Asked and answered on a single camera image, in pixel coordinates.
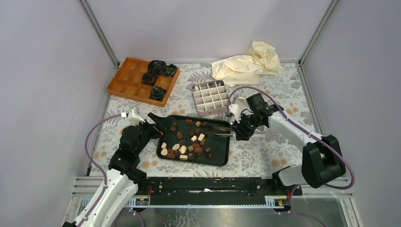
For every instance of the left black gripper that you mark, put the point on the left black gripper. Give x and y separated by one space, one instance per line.
164 124

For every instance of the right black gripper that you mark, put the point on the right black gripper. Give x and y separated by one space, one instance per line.
240 130

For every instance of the black plastic tray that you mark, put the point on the black plastic tray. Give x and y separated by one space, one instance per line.
212 151

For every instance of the metal serving tongs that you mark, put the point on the metal serving tongs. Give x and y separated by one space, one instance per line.
219 131

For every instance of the pink grid box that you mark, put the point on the pink grid box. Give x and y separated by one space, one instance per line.
210 98

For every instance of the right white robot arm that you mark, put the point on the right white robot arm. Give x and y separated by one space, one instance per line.
321 155

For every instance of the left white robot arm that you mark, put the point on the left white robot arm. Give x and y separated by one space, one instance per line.
122 179

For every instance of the white oval chocolate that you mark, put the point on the white oval chocolate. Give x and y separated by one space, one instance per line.
176 146

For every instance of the white chocolate piece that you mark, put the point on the white chocolate piece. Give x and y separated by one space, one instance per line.
201 137

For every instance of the silver metal tray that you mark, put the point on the silver metal tray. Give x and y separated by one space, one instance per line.
260 109

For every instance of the dark paper cup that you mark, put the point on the dark paper cup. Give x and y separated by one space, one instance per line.
157 93
169 71
149 79
156 67

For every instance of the orange compartment box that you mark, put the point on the orange compartment box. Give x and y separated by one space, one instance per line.
128 83

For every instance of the cream cloth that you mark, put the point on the cream cloth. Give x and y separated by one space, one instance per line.
261 59

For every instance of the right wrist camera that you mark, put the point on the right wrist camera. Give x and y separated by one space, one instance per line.
233 113

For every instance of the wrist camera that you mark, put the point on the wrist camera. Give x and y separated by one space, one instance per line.
133 115
233 113

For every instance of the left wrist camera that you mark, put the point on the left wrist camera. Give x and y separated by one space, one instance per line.
133 115

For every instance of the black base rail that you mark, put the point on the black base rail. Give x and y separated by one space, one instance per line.
217 191

